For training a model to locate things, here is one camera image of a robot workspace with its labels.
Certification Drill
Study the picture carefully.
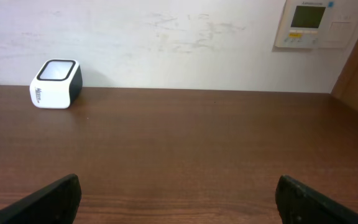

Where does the white barcode scanner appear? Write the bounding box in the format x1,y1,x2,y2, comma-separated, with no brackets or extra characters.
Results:
29,58,83,109

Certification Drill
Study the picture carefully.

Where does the wall control panel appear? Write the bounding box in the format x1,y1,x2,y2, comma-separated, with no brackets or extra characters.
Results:
274,0,358,49

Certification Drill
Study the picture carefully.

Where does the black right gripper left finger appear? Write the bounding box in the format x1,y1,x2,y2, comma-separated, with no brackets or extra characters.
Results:
0,174,81,224

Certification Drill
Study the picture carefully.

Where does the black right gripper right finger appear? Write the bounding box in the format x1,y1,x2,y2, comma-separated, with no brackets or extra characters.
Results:
275,175,358,224

